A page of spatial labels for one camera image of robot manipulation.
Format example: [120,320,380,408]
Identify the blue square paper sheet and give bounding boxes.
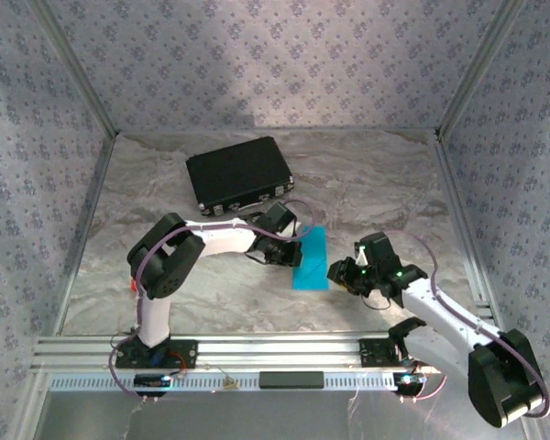
[291,225,331,292]

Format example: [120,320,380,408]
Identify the black hard case, chrome latches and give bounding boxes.
[185,136,296,217]

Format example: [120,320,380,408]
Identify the black rectangular block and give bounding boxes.
[258,370,325,391]

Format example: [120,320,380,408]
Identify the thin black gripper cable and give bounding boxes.
[360,292,394,313]

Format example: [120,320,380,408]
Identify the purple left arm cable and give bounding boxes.
[109,199,322,404]

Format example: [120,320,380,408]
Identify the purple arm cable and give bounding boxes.
[387,228,550,418]
[109,199,322,404]

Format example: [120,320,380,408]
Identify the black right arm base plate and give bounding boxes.
[357,337,444,368]

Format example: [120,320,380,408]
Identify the aluminium side rail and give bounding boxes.
[49,133,119,339]
[432,132,504,334]

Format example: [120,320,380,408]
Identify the aluminium mounting rail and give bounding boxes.
[29,333,476,373]

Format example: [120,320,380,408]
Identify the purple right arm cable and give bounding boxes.
[387,228,550,418]

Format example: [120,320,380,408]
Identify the aluminium back rail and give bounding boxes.
[116,126,439,138]

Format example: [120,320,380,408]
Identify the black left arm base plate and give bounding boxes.
[114,338,199,370]

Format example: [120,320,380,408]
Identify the aluminium corner post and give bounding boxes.
[434,0,529,138]
[27,0,120,138]

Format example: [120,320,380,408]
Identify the slotted cable duct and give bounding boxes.
[48,373,398,391]

